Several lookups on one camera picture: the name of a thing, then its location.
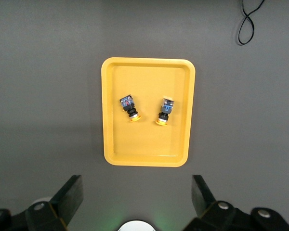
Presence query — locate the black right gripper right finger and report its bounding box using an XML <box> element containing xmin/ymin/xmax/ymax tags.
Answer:
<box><xmin>191</xmin><ymin>175</ymin><xmax>217</xmax><ymax>218</ymax></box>

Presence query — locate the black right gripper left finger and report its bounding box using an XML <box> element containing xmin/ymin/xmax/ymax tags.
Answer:
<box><xmin>50</xmin><ymin>175</ymin><xmax>84</xmax><ymax>227</ymax></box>

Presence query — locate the yellow mushroom push button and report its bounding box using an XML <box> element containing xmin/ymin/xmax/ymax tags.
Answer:
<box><xmin>119</xmin><ymin>95</ymin><xmax>143</xmax><ymax>123</ymax></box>
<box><xmin>155</xmin><ymin>97</ymin><xmax>175</xmax><ymax>126</ymax></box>

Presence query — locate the dark grey table mat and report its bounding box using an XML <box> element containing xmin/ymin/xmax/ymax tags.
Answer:
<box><xmin>0</xmin><ymin>0</ymin><xmax>289</xmax><ymax>231</ymax></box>

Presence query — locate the yellow plastic tray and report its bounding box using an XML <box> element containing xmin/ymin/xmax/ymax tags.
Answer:
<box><xmin>101</xmin><ymin>57</ymin><xmax>196</xmax><ymax>167</ymax></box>

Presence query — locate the loose black cable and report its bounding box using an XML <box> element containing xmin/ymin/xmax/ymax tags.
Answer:
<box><xmin>237</xmin><ymin>0</ymin><xmax>267</xmax><ymax>46</ymax></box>

